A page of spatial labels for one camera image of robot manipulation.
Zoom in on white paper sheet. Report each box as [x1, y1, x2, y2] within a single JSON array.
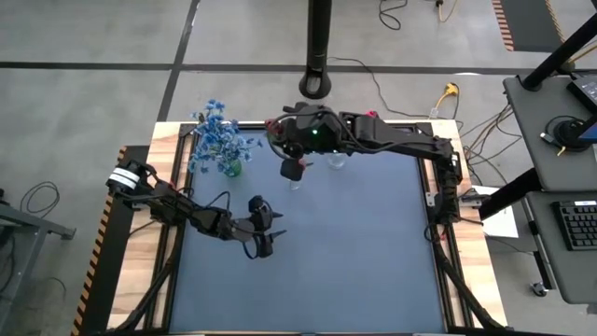
[[470, 185, 520, 239]]

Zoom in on grey metal table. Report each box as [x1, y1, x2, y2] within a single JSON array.
[[0, 189, 76, 323]]

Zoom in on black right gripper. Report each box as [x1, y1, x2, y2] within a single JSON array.
[[274, 103, 346, 182]]

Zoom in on black keyboard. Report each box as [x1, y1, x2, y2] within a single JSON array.
[[551, 199, 597, 252]]

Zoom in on clear ribbed glass bottle vase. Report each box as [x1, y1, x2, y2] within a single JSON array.
[[325, 152, 349, 170]]

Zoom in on black laptop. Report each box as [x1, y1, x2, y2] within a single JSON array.
[[566, 74, 597, 113]]

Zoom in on grey side desk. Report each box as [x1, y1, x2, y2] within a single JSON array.
[[502, 74, 597, 307]]

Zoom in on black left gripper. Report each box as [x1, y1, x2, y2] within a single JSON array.
[[230, 195, 288, 260]]

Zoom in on dark floor mat hazard edge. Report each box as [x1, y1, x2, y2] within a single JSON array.
[[492, 0, 565, 52]]

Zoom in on blue artificial flower bunch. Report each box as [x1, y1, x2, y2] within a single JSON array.
[[200, 98, 243, 155], [218, 125, 263, 175], [187, 134, 220, 175]]

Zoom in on black base plate hazard stripes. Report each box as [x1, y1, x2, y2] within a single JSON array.
[[69, 144, 153, 336]]

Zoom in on yellow plug cable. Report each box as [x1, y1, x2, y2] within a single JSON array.
[[428, 82, 461, 120]]

